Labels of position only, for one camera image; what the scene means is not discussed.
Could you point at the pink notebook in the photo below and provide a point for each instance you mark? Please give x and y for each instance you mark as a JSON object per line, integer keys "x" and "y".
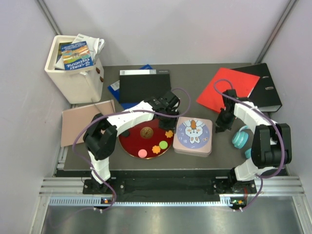
{"x": 76, "y": 119}

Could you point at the blue folder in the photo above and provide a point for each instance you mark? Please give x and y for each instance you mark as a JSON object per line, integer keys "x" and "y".
{"x": 114, "y": 90}

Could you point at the red folder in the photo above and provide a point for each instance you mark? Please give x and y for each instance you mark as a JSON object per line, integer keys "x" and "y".
{"x": 243, "y": 84}

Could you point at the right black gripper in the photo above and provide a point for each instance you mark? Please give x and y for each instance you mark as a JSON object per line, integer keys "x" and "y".
{"x": 220, "y": 126}

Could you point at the white storage bin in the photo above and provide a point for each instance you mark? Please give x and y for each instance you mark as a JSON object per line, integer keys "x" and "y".
{"x": 78, "y": 86}

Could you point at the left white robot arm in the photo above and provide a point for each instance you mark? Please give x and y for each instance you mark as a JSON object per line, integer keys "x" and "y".
{"x": 101, "y": 134}

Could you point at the green sandwich cookie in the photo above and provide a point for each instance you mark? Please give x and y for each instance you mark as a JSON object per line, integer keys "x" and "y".
{"x": 163, "y": 145}

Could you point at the blue illustrated booklet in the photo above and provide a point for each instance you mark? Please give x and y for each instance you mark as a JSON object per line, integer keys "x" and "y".
{"x": 76, "y": 56}

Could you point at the cookie tin with paper cups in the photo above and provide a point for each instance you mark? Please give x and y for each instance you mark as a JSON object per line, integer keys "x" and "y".
{"x": 192, "y": 151}

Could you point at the orange flower cookie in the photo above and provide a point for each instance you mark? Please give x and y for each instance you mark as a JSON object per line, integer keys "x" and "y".
{"x": 169, "y": 134}
{"x": 156, "y": 149}

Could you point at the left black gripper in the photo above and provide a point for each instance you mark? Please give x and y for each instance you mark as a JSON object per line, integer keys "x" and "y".
{"x": 171, "y": 126}

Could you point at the teal macaron upper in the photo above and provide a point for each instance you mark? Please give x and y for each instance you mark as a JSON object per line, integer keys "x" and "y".
{"x": 241, "y": 137}

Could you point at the black ring binder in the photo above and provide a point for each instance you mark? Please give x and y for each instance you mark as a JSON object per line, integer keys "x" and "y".
{"x": 264, "y": 95}

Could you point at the white paper stack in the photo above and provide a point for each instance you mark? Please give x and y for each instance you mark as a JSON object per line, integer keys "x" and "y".
{"x": 95, "y": 46}

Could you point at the black folder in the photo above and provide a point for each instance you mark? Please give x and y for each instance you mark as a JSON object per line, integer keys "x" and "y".
{"x": 137, "y": 85}

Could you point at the red round lacquer tray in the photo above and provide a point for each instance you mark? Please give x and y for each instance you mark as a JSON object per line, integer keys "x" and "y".
{"x": 145, "y": 136}

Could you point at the orange flower cookie lower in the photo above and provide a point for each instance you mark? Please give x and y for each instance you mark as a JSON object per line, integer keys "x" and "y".
{"x": 156, "y": 149}

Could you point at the black sandwich cookie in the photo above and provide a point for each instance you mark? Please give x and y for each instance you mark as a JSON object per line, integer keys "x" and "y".
{"x": 125, "y": 133}

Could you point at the orange flower cookie right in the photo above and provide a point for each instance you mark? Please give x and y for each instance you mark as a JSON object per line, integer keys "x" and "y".
{"x": 169, "y": 134}

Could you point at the silver tin lid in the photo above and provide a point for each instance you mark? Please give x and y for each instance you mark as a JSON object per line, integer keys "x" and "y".
{"x": 193, "y": 131}

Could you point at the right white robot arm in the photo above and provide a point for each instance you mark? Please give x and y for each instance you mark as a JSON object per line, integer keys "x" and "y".
{"x": 271, "y": 146}

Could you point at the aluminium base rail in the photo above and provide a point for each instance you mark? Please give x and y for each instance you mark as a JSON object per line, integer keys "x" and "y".
{"x": 65, "y": 191}

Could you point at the pink sandwich cookie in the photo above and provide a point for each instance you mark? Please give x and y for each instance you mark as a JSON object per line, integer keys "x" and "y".
{"x": 142, "y": 153}

